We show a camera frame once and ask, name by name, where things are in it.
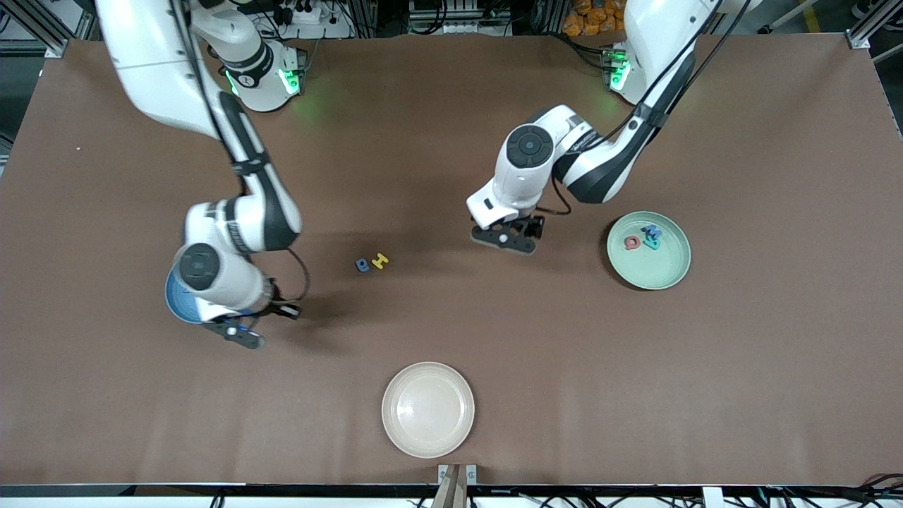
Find blue plate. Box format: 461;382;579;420
165;272;207;325

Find pale green plate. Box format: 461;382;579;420
607;211;692;291

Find beige plate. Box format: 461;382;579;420
382;362;475;459

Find white socket strip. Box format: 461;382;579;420
409;0;510;36

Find brown table cover sheet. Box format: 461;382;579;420
0;32;903;488

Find orange packaged items pile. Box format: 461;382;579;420
562;0;629;37

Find white power strip with plugs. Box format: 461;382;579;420
272;0;353;40

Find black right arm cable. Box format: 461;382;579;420
169;0;312;304

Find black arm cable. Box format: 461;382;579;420
543;0;734;217
169;0;312;304

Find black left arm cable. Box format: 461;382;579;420
543;0;734;217

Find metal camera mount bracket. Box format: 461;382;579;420
432;464;478;508

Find aluminium frame profile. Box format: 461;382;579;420
0;0;96;59
845;0;903;52

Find cable bundle under table edge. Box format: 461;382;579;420
765;473;903;508

